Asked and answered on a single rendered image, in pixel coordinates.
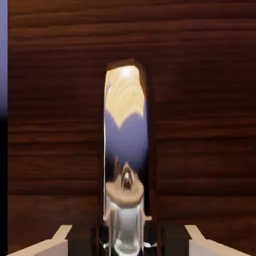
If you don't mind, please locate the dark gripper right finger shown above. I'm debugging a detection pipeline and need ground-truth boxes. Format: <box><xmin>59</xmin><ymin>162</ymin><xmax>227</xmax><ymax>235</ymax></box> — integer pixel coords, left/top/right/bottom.
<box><xmin>157</xmin><ymin>223</ymin><xmax>252</xmax><ymax>256</ymax></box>

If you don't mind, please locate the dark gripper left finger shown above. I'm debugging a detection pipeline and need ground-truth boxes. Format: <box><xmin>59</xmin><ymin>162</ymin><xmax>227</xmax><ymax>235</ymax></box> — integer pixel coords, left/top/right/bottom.
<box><xmin>5</xmin><ymin>223</ymin><xmax>101</xmax><ymax>256</ymax></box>

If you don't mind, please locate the curved shiny metal handle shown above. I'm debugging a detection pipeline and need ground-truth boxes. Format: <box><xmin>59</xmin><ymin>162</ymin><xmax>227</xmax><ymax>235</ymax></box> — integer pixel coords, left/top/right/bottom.
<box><xmin>98</xmin><ymin>57</ymin><xmax>159</xmax><ymax>256</ymax></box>

